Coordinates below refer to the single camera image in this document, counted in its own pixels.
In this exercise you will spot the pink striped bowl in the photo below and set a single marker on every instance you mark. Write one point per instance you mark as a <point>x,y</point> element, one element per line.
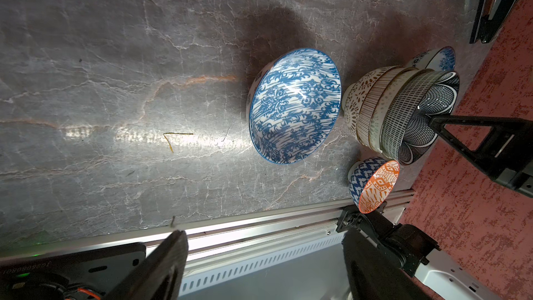
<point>362,126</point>

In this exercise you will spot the blue floral bowl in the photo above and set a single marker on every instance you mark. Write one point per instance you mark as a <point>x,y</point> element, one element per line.
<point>293,105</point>

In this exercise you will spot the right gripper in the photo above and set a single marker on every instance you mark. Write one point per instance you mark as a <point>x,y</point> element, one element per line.
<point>497,146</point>

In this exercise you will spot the blue white rim bowl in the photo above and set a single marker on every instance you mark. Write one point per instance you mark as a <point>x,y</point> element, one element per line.
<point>440,59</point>

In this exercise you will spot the white green triangle bowl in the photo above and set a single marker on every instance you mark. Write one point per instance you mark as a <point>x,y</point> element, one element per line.
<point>389,110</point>

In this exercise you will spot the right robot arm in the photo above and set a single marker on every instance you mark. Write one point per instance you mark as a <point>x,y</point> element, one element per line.
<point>419,256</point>

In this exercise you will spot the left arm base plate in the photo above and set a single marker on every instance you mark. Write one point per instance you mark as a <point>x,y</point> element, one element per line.
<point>53,272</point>

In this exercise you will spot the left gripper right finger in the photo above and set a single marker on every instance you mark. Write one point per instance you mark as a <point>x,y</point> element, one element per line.
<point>371,275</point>

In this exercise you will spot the dark flower pattern bowl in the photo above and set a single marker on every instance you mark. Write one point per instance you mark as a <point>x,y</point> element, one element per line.
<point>406,134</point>

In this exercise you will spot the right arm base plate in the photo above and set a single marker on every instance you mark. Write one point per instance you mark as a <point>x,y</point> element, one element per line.
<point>352,217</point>

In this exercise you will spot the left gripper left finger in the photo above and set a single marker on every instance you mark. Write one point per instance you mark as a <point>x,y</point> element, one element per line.
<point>159,276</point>

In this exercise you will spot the white brown lattice bowl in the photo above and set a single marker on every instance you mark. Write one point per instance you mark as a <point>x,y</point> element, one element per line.
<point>356,93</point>

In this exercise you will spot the orange patterned bowl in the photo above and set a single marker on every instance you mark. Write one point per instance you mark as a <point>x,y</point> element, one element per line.
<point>371,181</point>

